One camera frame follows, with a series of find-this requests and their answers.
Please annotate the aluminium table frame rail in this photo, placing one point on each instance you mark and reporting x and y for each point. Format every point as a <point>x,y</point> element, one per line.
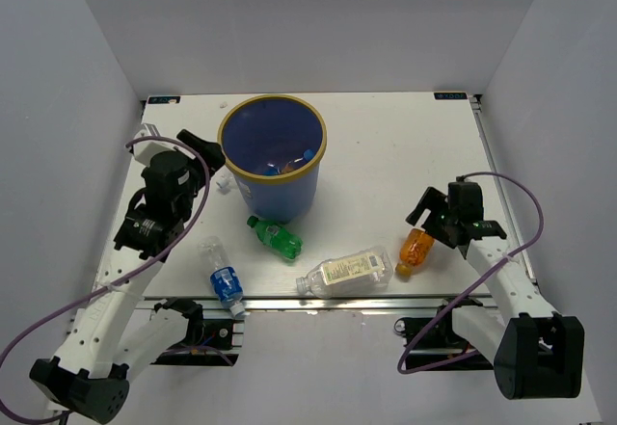
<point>383,151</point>

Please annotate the blue label water bottle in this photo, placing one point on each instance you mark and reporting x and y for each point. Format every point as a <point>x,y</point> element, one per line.
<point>273,169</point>

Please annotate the clear bottle white cap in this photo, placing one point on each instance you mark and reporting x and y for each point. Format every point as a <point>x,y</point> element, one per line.
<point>225,183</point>

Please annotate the large clear labelled bottle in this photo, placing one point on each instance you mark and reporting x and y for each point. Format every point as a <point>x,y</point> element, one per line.
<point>353,275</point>

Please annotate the green plastic bottle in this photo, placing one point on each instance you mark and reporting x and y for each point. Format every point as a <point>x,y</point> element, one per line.
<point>276,237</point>

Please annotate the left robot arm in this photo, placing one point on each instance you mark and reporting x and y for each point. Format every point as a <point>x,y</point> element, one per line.
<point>91,372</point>

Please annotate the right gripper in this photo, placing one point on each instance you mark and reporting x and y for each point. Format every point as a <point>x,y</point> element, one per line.
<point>434,200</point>

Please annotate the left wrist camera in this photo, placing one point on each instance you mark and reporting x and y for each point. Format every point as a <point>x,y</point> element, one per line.
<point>144,151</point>

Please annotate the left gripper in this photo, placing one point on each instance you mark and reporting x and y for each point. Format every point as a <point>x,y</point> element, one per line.
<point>211,149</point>

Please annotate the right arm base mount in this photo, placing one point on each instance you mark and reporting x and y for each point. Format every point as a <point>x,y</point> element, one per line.
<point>440,344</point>

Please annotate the blue label bottle near edge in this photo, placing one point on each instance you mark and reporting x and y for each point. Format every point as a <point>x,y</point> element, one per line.
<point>222,276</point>

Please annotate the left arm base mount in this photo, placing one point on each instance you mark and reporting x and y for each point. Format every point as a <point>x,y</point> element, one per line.
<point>212,338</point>

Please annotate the blue plastic bin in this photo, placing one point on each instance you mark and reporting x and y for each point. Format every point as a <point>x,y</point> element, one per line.
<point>274,128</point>

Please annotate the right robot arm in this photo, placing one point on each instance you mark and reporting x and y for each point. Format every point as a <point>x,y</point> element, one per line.
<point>535,351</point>

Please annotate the orange patterned bottle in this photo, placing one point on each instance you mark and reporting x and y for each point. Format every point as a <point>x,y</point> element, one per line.
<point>413,252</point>

